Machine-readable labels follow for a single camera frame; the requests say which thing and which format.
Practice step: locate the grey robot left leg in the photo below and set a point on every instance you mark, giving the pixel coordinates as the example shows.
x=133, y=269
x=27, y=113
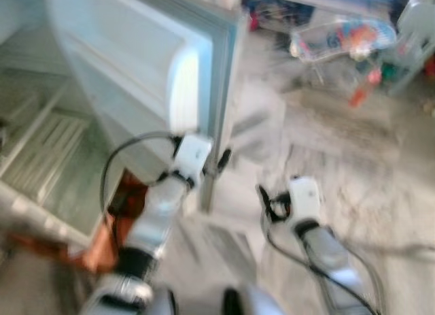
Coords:
x=166, y=303

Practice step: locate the white fridge door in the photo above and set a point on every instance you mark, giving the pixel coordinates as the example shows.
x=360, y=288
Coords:
x=122, y=50

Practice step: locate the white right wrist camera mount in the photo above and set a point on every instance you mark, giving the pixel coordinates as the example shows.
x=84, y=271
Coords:
x=304, y=196

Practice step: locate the grey robot leg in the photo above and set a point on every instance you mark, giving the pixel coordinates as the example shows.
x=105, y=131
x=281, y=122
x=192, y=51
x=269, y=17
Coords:
x=258, y=301
x=166, y=303

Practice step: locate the grey robot right leg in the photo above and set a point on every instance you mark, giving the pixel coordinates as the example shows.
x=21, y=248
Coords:
x=258, y=301

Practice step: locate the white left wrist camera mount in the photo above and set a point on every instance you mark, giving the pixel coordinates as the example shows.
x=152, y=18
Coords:
x=192, y=155

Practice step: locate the small red bottle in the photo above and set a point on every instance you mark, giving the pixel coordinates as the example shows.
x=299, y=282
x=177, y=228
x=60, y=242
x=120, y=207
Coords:
x=357, y=97

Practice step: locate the white fridge cabinet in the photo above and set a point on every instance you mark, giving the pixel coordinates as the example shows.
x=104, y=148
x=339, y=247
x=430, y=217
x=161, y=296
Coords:
x=41, y=145

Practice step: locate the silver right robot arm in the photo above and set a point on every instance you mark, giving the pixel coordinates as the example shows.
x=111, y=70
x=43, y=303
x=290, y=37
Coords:
x=326, y=254

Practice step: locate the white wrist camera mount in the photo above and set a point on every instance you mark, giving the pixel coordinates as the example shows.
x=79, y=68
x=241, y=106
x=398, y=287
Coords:
x=304, y=196
x=192, y=155

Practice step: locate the clear plastic basket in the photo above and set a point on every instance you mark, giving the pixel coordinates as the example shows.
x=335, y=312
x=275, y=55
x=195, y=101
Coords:
x=340, y=39

